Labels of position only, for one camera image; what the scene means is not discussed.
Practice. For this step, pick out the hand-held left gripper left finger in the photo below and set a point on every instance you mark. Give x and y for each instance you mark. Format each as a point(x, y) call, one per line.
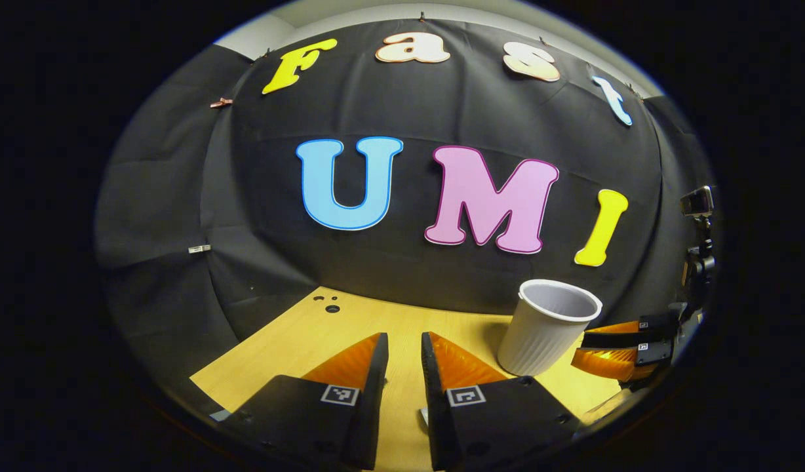
point(373, 406)

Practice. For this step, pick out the copper clip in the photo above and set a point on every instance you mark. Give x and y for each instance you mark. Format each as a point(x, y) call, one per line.
point(220, 103)

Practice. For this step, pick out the wooden desktop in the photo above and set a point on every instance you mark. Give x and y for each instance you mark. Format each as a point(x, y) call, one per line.
point(291, 341)

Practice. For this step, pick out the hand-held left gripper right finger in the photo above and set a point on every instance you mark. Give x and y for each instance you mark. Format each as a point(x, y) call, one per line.
point(438, 419)

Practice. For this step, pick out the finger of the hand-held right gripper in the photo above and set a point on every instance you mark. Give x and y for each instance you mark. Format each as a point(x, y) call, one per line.
point(651, 354)
point(628, 339)

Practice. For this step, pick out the white clip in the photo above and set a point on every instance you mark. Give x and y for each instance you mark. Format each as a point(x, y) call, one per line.
point(199, 249)

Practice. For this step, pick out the white ribbed garbage bin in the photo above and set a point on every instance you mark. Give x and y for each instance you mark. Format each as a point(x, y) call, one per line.
point(533, 341)

